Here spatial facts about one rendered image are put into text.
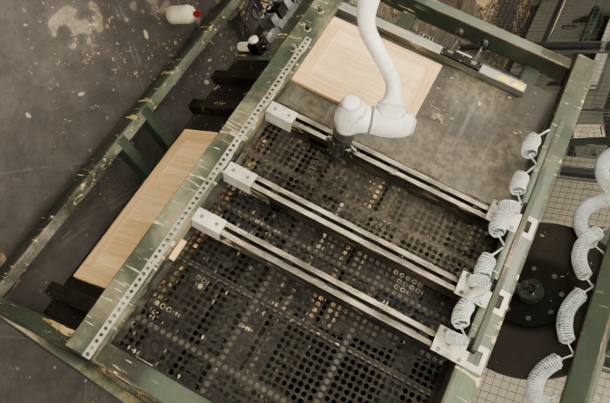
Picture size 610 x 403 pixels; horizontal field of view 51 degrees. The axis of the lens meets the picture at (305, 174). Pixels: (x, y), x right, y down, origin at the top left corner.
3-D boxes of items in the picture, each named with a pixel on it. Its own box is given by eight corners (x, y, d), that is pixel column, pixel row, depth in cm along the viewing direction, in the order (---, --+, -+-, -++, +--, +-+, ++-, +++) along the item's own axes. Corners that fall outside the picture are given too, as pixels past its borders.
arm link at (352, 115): (330, 134, 233) (366, 141, 234) (336, 111, 220) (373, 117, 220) (334, 111, 239) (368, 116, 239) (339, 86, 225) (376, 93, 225)
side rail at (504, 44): (360, -15, 327) (364, -32, 317) (563, 74, 310) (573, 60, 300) (356, -8, 324) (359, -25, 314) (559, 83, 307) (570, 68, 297)
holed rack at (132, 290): (305, 37, 293) (306, 36, 292) (311, 39, 292) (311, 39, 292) (82, 355, 217) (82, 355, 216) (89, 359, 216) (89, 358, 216)
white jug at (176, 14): (172, 1, 338) (198, -1, 326) (182, 16, 345) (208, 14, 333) (162, 14, 334) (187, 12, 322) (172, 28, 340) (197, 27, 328)
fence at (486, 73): (341, 7, 310) (342, 1, 307) (523, 89, 295) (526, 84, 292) (337, 14, 308) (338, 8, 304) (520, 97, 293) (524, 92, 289)
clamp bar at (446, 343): (202, 210, 252) (199, 181, 231) (480, 357, 233) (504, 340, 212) (189, 230, 247) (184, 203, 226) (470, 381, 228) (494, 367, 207)
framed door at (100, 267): (186, 132, 324) (184, 128, 322) (268, 141, 291) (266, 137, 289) (75, 279, 282) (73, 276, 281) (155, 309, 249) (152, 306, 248)
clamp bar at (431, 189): (273, 106, 278) (276, 73, 257) (527, 230, 260) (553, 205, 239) (262, 122, 274) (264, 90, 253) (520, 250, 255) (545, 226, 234)
